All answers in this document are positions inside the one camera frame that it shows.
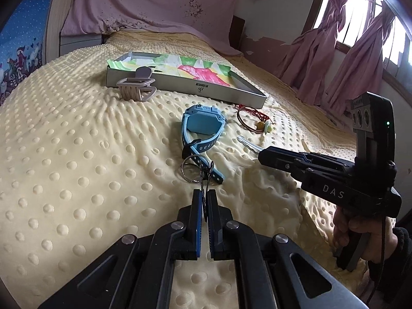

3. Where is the white hair clip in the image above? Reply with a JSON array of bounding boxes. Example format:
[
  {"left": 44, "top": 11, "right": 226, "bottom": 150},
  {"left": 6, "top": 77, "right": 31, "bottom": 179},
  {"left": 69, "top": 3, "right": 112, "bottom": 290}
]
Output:
[{"left": 237, "top": 135, "right": 263, "bottom": 154}]

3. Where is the black key with rings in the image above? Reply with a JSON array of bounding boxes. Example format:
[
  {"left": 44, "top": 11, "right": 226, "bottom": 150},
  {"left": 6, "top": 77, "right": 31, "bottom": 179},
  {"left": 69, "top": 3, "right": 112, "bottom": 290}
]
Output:
[{"left": 180, "top": 155, "right": 214, "bottom": 221}]

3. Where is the right hand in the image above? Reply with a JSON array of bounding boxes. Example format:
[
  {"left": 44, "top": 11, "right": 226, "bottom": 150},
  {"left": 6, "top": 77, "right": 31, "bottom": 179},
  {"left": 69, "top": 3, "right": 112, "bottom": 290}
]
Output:
[{"left": 332, "top": 206, "right": 400, "bottom": 264}]

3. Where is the pink curtain left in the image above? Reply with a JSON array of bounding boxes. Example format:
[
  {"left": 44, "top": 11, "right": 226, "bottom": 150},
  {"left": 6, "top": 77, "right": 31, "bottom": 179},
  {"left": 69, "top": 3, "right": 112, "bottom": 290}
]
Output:
[{"left": 274, "top": 0, "right": 348, "bottom": 106}]

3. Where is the pink curtain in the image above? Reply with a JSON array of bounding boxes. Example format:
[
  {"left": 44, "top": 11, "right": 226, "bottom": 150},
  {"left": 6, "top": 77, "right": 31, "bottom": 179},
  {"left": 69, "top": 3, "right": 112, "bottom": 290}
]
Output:
[
  {"left": 325, "top": 2, "right": 394, "bottom": 116},
  {"left": 274, "top": 0, "right": 348, "bottom": 106}
]

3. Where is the pink curtain right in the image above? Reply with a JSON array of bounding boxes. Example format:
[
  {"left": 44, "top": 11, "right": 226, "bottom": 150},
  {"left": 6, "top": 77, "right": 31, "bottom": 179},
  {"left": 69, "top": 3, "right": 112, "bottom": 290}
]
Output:
[{"left": 325, "top": 2, "right": 394, "bottom": 116}]

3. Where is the blue smart watch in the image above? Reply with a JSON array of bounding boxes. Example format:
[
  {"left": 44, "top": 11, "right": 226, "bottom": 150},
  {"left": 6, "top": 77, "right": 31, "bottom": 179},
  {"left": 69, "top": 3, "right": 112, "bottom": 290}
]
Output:
[{"left": 181, "top": 104, "right": 227, "bottom": 169}]

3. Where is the yellow dotted bed blanket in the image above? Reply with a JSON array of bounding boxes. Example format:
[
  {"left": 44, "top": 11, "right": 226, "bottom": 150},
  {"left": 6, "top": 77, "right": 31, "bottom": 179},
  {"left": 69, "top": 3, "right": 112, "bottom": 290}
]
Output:
[{"left": 1, "top": 31, "right": 367, "bottom": 308}]

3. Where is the grey metal tray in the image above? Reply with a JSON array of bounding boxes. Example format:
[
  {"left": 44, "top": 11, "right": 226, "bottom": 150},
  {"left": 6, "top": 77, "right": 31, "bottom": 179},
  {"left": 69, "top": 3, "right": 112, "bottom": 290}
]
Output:
[{"left": 106, "top": 66, "right": 267, "bottom": 109}]

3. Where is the colourful bear drawing paper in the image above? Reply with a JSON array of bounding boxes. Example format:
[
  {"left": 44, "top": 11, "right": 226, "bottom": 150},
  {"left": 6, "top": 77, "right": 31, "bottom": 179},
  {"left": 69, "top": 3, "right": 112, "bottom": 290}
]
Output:
[{"left": 107, "top": 52, "right": 235, "bottom": 87}]

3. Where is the window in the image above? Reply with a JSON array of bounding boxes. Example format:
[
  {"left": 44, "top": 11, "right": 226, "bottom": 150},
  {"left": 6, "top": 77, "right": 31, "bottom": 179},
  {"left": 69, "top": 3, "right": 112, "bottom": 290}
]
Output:
[{"left": 302, "top": 0, "right": 412, "bottom": 81}]

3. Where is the grey hair claw clip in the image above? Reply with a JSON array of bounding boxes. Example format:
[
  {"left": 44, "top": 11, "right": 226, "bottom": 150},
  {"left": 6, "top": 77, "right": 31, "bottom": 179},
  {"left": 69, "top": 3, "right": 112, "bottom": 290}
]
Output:
[{"left": 116, "top": 66, "right": 157, "bottom": 102}]

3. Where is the pink sheet on headboard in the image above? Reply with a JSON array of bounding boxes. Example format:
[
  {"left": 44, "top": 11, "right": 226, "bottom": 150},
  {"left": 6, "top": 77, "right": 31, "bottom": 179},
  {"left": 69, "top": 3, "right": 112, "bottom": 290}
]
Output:
[{"left": 62, "top": 0, "right": 240, "bottom": 56}]

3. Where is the grey bedside drawer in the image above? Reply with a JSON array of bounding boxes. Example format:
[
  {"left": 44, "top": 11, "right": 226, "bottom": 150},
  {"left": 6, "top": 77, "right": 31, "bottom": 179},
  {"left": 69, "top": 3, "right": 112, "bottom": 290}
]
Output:
[{"left": 59, "top": 33, "right": 104, "bottom": 57}]

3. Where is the blue patterned wardrobe cover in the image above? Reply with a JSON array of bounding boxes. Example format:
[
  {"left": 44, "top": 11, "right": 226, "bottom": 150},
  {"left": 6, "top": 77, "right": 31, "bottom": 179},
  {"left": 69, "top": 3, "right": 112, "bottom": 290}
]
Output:
[{"left": 1, "top": 0, "right": 51, "bottom": 102}]

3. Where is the wooden headboard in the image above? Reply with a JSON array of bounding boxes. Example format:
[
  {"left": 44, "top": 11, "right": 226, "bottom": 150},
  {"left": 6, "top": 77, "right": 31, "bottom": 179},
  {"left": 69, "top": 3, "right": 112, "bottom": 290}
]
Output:
[{"left": 42, "top": 0, "right": 73, "bottom": 64}]

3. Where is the brown cord bead pendant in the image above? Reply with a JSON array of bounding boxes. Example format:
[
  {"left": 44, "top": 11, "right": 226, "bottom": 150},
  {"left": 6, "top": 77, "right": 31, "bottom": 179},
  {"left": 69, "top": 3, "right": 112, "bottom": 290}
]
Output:
[{"left": 236, "top": 105, "right": 273, "bottom": 134}]

